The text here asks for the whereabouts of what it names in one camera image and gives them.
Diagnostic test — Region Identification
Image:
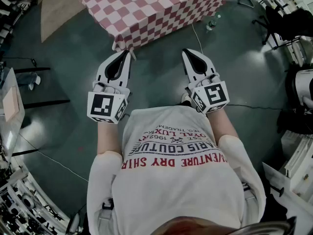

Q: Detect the person's right forearm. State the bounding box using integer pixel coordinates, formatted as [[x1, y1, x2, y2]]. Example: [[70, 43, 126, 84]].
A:
[[207, 111, 239, 145]]

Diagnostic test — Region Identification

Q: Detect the black star-base office chair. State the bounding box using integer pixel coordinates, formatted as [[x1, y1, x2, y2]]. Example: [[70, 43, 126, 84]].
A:
[[251, 5, 313, 49]]

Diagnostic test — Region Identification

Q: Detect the white cabinet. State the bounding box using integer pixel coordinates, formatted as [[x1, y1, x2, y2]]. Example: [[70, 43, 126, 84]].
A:
[[263, 128, 313, 205]]

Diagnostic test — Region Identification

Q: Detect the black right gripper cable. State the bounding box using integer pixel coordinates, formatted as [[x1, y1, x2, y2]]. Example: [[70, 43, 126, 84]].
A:
[[226, 103, 291, 112]]

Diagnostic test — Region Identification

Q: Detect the person's left forearm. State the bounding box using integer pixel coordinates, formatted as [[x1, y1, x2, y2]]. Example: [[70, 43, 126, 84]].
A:
[[97, 120, 123, 156]]

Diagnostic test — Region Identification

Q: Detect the pink white checkered tablecloth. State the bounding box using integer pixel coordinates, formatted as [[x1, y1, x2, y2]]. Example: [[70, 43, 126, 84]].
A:
[[82, 0, 231, 53]]

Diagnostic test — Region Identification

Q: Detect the tan cardboard sheet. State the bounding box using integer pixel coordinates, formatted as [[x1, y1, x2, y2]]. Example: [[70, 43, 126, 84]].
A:
[[2, 86, 21, 122]]

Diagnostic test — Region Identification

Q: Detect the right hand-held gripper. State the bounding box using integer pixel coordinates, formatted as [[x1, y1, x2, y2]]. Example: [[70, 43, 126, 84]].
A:
[[181, 48, 229, 114]]

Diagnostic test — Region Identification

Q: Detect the black leg work table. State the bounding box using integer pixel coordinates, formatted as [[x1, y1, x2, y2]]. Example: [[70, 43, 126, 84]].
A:
[[0, 67, 71, 157]]

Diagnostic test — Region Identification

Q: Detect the person's white printed t-shirt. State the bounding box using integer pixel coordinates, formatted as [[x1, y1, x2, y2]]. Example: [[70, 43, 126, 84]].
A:
[[87, 106, 268, 235]]

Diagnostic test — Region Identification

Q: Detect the clear plastic water bottle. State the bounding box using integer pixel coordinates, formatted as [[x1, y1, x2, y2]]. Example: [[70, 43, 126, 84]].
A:
[[205, 14, 222, 32]]

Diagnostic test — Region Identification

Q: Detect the white rounded machine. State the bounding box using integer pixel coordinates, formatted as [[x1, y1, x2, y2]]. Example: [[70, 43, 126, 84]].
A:
[[285, 67, 313, 107]]

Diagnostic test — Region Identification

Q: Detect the beige floor mat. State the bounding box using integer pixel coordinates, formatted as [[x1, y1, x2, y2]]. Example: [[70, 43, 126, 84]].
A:
[[40, 0, 88, 44]]

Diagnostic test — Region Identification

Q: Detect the white floor cable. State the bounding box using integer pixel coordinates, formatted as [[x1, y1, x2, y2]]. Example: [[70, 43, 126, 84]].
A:
[[18, 133, 89, 182], [191, 23, 204, 55]]

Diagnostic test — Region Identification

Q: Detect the white cluttered shelf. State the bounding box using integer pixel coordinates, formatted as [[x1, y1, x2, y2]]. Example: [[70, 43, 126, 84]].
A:
[[0, 172, 71, 235]]

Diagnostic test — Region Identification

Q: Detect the grey harness strap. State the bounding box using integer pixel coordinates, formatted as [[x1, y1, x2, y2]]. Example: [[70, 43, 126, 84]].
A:
[[242, 182, 258, 205], [97, 197, 115, 224]]

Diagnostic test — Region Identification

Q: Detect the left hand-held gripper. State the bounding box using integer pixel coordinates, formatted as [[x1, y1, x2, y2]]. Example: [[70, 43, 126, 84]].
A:
[[87, 49, 132, 124]]

